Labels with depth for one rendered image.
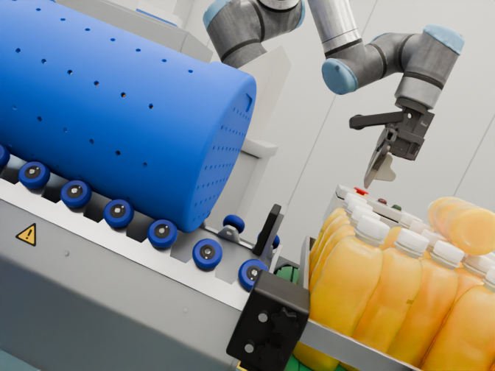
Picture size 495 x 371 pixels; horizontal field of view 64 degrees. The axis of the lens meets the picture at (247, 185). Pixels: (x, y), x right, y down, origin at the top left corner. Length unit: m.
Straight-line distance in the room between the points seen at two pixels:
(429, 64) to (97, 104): 0.67
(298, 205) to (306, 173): 0.27
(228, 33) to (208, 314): 0.99
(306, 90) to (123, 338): 2.90
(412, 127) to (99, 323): 0.74
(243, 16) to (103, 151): 0.92
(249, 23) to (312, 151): 2.05
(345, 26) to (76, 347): 0.82
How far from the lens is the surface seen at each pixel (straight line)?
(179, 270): 0.61
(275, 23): 1.47
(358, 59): 0.97
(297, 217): 3.40
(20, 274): 0.71
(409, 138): 0.94
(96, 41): 0.65
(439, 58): 0.96
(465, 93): 3.51
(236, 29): 1.39
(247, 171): 1.26
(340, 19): 0.97
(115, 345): 0.70
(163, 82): 0.59
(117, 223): 0.63
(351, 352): 0.52
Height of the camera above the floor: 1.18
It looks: 10 degrees down
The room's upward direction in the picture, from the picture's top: 22 degrees clockwise
